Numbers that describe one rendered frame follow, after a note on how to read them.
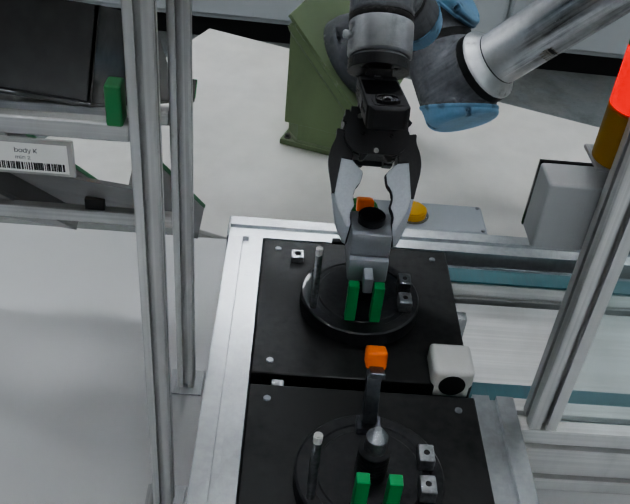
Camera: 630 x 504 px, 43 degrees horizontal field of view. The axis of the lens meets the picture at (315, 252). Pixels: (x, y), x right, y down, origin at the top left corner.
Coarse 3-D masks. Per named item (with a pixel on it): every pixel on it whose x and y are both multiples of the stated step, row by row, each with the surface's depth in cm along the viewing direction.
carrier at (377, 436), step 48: (288, 432) 79; (336, 432) 77; (384, 432) 70; (432, 432) 81; (480, 432) 81; (240, 480) 74; (288, 480) 74; (336, 480) 73; (384, 480) 73; (432, 480) 72; (480, 480) 76
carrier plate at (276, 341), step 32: (288, 256) 101; (416, 256) 104; (288, 288) 96; (416, 288) 98; (448, 288) 99; (256, 320) 92; (288, 320) 92; (416, 320) 94; (448, 320) 94; (256, 352) 87; (288, 352) 88; (320, 352) 88; (352, 352) 89; (416, 352) 90; (288, 384) 86; (320, 384) 86; (352, 384) 86; (384, 384) 86; (416, 384) 86
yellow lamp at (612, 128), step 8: (608, 104) 66; (608, 112) 66; (616, 112) 65; (608, 120) 66; (616, 120) 65; (624, 120) 65; (600, 128) 68; (608, 128) 66; (616, 128) 65; (624, 128) 65; (600, 136) 67; (608, 136) 66; (616, 136) 66; (600, 144) 67; (608, 144) 66; (616, 144) 66; (592, 152) 69; (600, 152) 67; (608, 152) 67; (616, 152) 66; (600, 160) 68; (608, 160) 67; (608, 168) 67
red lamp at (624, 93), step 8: (624, 56) 64; (624, 64) 63; (624, 72) 63; (616, 80) 65; (624, 80) 64; (616, 88) 65; (624, 88) 64; (616, 96) 65; (624, 96) 64; (616, 104) 65; (624, 104) 64; (624, 112) 64
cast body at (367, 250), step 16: (368, 208) 88; (352, 224) 87; (368, 224) 86; (384, 224) 87; (352, 240) 86; (368, 240) 86; (384, 240) 86; (352, 256) 87; (368, 256) 87; (384, 256) 87; (352, 272) 88; (368, 272) 87; (384, 272) 88; (368, 288) 87
